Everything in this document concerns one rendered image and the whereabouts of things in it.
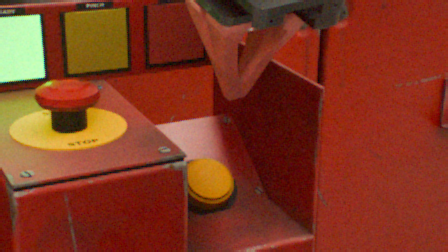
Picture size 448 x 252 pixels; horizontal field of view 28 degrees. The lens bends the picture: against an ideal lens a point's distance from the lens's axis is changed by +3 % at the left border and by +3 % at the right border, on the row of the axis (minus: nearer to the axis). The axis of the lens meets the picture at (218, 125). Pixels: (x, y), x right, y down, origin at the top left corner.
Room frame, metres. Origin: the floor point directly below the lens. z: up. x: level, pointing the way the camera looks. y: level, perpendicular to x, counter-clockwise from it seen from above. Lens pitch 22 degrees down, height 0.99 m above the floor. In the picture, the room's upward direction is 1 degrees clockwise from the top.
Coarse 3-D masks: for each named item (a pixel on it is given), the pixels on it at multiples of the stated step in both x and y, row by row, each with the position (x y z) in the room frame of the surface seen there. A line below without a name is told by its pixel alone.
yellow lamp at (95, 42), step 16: (64, 16) 0.61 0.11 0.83; (80, 16) 0.61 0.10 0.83; (96, 16) 0.62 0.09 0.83; (112, 16) 0.62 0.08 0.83; (80, 32) 0.61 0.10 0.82; (96, 32) 0.62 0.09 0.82; (112, 32) 0.62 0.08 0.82; (80, 48) 0.61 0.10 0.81; (96, 48) 0.61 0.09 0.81; (112, 48) 0.62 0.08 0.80; (80, 64) 0.61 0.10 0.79; (96, 64) 0.61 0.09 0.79; (112, 64) 0.62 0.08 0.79
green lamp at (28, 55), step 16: (32, 16) 0.60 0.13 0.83; (0, 32) 0.59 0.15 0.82; (16, 32) 0.59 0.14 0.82; (32, 32) 0.60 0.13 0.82; (0, 48) 0.59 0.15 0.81; (16, 48) 0.59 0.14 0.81; (32, 48) 0.60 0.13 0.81; (0, 64) 0.59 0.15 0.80; (16, 64) 0.59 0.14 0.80; (32, 64) 0.59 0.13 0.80; (0, 80) 0.59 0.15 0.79; (16, 80) 0.59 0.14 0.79
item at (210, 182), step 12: (192, 168) 0.57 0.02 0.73; (204, 168) 0.57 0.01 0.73; (216, 168) 0.57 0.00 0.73; (192, 180) 0.56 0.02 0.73; (204, 180) 0.56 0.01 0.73; (216, 180) 0.56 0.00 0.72; (228, 180) 0.56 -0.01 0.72; (192, 192) 0.55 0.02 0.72; (204, 192) 0.55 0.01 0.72; (216, 192) 0.55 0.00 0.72; (228, 192) 0.56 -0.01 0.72; (204, 204) 0.55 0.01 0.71; (216, 204) 0.55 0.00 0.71
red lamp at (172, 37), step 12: (156, 12) 0.64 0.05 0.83; (168, 12) 0.64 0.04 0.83; (180, 12) 0.64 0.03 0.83; (156, 24) 0.64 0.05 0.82; (168, 24) 0.64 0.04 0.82; (180, 24) 0.64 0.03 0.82; (192, 24) 0.65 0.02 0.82; (156, 36) 0.64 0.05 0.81; (168, 36) 0.64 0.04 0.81; (180, 36) 0.64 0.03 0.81; (192, 36) 0.65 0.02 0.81; (156, 48) 0.64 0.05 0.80; (168, 48) 0.64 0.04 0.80; (180, 48) 0.64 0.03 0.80; (192, 48) 0.65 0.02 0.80; (156, 60) 0.64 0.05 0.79; (168, 60) 0.64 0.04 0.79; (180, 60) 0.64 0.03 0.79
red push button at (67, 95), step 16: (64, 80) 0.53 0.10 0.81; (80, 80) 0.53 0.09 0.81; (48, 96) 0.51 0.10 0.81; (64, 96) 0.50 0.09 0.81; (80, 96) 0.51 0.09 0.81; (96, 96) 0.52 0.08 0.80; (64, 112) 0.51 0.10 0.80; (80, 112) 0.51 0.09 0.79; (64, 128) 0.51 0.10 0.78; (80, 128) 0.51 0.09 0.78
